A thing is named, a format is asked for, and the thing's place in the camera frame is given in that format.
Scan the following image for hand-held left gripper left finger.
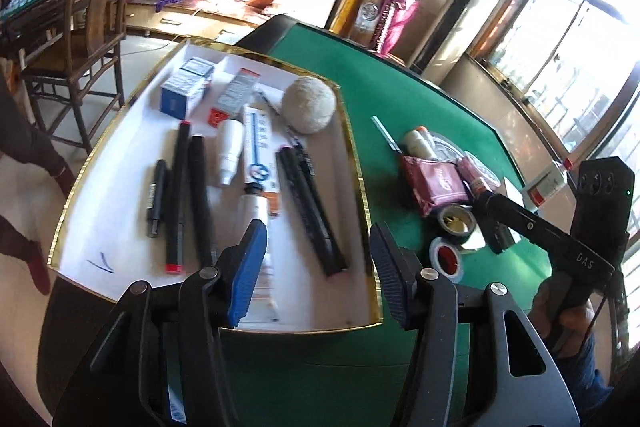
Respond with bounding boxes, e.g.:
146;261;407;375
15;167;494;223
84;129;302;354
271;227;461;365
52;219;268;427

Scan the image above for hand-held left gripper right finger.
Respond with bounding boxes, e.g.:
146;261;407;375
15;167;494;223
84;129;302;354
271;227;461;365
369;222;581;427

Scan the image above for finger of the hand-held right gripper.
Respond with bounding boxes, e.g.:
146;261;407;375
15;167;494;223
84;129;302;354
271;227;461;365
472;192;573;258

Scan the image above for white bottle with red label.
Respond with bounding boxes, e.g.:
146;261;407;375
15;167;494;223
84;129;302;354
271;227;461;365
520;158;573;208

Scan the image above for small red foil packet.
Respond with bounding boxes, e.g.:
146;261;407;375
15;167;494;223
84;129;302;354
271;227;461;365
456;156;502;195

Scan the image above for large red foil packet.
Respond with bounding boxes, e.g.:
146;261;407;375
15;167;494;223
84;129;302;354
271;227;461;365
399;154;472;219

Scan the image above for gold-edged white cardboard tray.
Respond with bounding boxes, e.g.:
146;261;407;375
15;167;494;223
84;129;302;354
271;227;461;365
47;38;385;335

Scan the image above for white fluffy ball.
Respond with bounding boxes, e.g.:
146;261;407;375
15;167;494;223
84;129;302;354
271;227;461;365
281;77;337;136

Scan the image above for long grey carton box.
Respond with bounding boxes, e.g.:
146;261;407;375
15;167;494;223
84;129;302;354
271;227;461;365
207;68;261;128

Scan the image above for person's right forearm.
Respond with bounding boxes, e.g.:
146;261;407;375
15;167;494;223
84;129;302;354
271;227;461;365
552;332;618;413

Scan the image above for person's right hand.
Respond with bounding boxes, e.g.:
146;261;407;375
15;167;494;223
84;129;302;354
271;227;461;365
529;274;598;358

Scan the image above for white paper box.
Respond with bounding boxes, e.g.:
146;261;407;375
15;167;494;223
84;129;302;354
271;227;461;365
500;177;525;210

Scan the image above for black tape roll red core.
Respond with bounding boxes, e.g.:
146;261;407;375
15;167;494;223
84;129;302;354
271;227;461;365
428;237;465;284

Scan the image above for long black marker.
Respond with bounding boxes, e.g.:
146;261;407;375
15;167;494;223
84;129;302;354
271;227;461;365
187;134;217;269

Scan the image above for black marker with red ends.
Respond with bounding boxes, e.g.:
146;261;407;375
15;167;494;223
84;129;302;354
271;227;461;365
164;120;193;276

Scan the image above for short black marker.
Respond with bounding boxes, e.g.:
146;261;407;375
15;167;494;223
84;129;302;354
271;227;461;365
146;159;169;239

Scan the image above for black pen with white print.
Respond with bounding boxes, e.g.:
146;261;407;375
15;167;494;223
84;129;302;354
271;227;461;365
287;127;326;218

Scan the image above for white squeeze bottle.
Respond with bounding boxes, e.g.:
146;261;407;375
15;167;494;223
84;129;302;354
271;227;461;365
216;119;246;188

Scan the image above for white plastic bottle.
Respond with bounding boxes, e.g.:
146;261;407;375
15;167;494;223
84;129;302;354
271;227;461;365
404;129;432;159

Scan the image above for long white blue box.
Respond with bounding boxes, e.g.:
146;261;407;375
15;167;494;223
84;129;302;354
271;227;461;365
242;104;282;218

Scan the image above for thin black pen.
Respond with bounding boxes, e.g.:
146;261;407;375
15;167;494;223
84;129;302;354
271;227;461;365
256;89;296;142

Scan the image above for large window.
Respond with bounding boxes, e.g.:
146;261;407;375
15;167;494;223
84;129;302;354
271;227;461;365
475;0;640;228

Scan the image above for blue white medicine box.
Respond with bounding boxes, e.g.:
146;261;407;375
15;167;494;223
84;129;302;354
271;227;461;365
160;57;217;116

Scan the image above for white floor air conditioner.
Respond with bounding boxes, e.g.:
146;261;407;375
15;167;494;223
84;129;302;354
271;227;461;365
410;0;516;85

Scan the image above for magenta fringed cloth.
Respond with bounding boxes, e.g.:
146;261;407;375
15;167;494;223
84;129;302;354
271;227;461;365
372;0;421;58

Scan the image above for low wooden TV cabinet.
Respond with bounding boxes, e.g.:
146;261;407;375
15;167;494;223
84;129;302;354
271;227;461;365
125;0;273;42

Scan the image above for wooden chair with round emblem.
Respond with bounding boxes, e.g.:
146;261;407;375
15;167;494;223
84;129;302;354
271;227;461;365
327;0;421;58

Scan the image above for dark wooden armchair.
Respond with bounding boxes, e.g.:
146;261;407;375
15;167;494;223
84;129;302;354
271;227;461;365
20;0;153;154

